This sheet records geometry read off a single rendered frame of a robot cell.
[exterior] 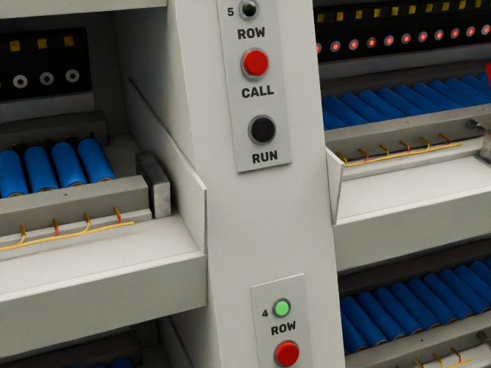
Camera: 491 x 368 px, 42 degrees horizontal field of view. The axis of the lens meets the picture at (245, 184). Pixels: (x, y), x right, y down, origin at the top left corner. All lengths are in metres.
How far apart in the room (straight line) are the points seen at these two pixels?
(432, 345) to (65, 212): 0.35
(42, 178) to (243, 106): 0.15
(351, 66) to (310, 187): 0.23
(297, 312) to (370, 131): 0.17
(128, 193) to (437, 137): 0.28
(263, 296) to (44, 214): 0.16
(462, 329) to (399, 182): 0.18
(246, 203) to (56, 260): 0.13
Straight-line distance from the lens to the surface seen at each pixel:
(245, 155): 0.41
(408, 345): 0.61
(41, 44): 0.53
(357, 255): 0.48
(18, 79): 0.54
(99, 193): 0.44
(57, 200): 0.43
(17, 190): 0.46
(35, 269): 0.42
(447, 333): 0.63
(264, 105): 0.42
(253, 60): 0.41
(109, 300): 0.42
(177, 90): 0.42
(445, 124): 0.58
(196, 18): 0.40
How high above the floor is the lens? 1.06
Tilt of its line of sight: 11 degrees down
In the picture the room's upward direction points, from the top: 7 degrees counter-clockwise
